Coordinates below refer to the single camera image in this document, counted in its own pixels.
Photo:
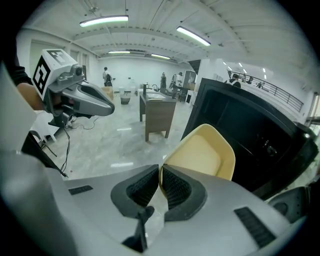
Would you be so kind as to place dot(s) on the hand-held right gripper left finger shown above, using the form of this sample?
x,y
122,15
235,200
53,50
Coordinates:
x,y
122,197

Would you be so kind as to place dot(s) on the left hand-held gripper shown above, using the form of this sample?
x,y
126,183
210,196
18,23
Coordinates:
x,y
55,75

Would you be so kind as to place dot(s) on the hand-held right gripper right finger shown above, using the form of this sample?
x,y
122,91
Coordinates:
x,y
197,200

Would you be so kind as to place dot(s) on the yellow plastic tray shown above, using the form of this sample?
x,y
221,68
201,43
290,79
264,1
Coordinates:
x,y
200,152

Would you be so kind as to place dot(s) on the person's left forearm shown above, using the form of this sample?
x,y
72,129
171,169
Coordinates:
x,y
27,96

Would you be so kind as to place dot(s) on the grey woven basket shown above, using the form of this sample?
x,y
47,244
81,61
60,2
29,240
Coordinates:
x,y
125,100

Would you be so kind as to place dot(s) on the black faucet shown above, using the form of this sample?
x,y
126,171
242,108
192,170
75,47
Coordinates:
x,y
145,88

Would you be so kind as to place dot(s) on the white table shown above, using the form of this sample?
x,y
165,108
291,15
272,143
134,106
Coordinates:
x,y
47,125

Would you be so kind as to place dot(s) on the white washbasin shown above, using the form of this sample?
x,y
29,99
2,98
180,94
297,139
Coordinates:
x,y
156,96

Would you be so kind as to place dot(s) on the ceiling tube light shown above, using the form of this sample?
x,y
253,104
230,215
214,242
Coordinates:
x,y
160,56
193,35
119,52
103,20

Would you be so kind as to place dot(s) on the dark wooden vanity desk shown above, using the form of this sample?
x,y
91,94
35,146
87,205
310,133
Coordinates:
x,y
160,115

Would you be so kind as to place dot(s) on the black chair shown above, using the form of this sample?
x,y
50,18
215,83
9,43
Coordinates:
x,y
32,147

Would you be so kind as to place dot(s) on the person's black shirt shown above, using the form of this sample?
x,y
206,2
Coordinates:
x,y
17,72

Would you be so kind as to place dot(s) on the black mezzanine railing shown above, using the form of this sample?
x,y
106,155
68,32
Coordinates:
x,y
282,96

